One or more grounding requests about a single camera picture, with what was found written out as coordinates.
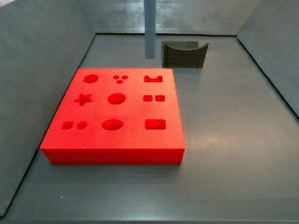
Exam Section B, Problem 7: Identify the red shape-sorting block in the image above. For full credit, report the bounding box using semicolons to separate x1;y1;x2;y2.
40;68;185;165

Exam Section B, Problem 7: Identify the dark curved cradle block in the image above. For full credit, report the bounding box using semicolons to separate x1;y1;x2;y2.
162;41;210;68

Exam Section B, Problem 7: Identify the grey-blue vertical bar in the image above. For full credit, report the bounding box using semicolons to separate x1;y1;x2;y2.
145;0;157;59

